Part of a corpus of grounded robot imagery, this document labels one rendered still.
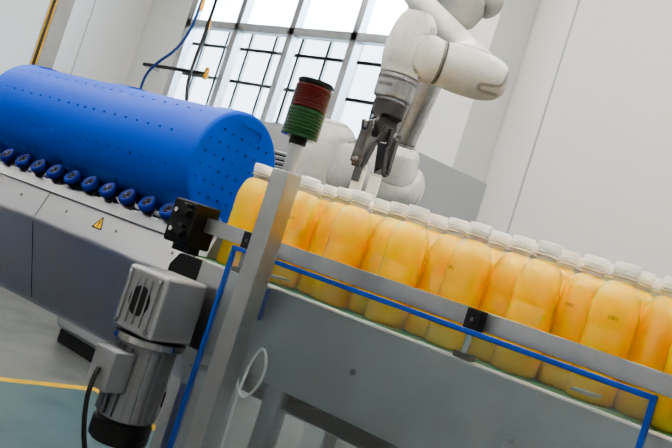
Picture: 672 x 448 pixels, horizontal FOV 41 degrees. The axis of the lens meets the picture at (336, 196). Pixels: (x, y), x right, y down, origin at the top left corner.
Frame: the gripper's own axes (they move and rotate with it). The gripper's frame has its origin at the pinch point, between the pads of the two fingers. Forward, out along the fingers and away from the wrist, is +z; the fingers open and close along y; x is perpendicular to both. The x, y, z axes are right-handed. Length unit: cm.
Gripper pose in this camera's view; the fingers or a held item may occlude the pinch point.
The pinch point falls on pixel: (363, 187)
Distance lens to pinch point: 200.9
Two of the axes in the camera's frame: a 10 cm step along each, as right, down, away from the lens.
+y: -5.7, -2.2, -7.9
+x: 7.6, 2.1, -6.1
